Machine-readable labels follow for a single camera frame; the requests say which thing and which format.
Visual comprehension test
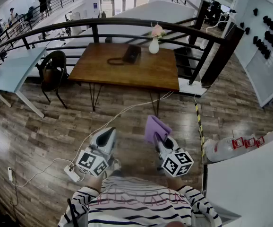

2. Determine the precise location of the slim dark wooden post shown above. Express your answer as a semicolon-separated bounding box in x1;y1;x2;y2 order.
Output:
188;0;210;46

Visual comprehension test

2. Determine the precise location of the person's left forearm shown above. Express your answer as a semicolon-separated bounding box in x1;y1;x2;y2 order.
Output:
86;171;110;193

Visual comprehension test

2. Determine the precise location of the plastic-wrapped water bottle pack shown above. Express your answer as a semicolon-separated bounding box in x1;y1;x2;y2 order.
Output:
203;136;266;163

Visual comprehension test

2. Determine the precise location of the thin white floor cable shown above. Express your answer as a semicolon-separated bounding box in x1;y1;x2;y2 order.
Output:
15;158;68;188

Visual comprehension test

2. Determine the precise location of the pink flower bouquet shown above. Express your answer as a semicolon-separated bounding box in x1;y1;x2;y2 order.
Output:
148;22;167;39

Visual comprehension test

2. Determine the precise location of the white tall cabinet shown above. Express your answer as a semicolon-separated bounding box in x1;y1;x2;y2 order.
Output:
69;11;82;21

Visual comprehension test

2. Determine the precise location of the white flat base board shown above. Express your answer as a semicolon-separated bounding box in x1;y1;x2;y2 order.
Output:
178;77;208;97

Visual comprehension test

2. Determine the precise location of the light blue table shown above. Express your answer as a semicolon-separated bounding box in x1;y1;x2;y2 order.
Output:
0;46;49;118

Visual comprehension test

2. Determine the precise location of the white counter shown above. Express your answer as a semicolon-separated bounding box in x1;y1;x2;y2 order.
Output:
202;123;273;227

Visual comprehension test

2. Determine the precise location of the long white floor cable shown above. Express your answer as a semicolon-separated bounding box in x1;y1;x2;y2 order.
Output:
71;90;175;167

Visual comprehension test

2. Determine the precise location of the black floor cable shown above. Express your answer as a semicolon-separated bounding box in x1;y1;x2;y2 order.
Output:
10;169;21;222

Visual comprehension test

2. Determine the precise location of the black thin strap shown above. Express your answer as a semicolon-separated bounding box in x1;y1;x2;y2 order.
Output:
67;198;80;227

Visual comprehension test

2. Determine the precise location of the group of black board-mounted devices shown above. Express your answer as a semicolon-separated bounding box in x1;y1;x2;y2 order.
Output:
239;7;273;82

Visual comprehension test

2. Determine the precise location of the purple cloth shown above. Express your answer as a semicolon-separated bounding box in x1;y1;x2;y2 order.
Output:
144;114;173;144

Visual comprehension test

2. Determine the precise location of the person's right forearm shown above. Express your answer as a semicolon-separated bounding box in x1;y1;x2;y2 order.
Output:
171;175;189;190

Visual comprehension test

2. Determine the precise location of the person's striped white shirt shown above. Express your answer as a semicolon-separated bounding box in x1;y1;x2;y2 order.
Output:
57;175;222;227

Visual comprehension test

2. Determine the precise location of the grey shoulder strap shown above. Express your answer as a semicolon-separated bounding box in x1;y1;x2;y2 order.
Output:
190;211;215;227

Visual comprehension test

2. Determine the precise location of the glass entrance door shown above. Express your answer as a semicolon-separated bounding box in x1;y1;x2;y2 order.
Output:
99;0;151;18

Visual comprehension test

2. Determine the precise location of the brown wooden table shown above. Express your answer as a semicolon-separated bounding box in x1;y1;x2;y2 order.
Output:
68;42;180;118

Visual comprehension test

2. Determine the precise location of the black curved metal railing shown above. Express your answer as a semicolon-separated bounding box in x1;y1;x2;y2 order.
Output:
0;17;226;85

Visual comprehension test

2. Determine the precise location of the yellow black striped tape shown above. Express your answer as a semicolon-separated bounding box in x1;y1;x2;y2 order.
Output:
195;103;205;160

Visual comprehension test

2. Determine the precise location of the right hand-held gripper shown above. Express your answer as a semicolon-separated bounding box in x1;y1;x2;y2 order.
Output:
153;131;195;178

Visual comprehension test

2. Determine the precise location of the large white power strip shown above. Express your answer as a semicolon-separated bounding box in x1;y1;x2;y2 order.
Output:
63;165;81;183

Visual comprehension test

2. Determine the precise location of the black round-back chair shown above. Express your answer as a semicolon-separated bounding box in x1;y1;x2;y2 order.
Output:
37;50;68;109

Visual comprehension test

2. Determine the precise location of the person's white sneaker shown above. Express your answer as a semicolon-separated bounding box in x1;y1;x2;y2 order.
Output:
108;158;122;175

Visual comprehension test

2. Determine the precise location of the white wall board panel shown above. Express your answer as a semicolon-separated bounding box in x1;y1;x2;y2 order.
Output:
233;0;273;108

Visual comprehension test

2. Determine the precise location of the thick dark wooden post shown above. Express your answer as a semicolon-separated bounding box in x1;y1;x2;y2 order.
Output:
200;25;245;87

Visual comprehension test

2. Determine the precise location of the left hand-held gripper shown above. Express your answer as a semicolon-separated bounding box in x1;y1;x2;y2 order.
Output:
76;127;117;177

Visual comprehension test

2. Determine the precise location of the white ceramic vase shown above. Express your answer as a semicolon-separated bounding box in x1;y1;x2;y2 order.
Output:
148;38;160;54

